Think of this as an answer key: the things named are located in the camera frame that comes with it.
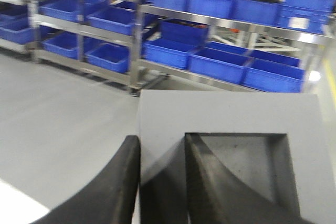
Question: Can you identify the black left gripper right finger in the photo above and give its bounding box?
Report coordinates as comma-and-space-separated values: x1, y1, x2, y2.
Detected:
184, 133, 308, 223

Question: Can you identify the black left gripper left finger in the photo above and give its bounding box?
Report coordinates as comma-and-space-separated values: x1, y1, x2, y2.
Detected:
35, 135, 140, 223

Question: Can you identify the gray square base block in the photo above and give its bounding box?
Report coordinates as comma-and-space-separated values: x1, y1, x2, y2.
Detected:
138, 90, 335, 223

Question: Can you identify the steel shelving rack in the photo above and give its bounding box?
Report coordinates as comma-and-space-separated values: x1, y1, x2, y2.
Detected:
1, 0, 335, 95

